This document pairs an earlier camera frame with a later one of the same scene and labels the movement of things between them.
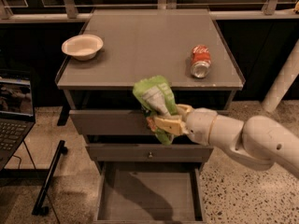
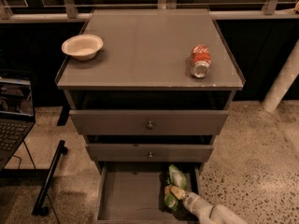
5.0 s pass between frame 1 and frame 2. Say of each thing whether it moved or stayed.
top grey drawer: stayed
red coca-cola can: stayed
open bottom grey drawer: stayed
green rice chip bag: moved
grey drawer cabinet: stayed
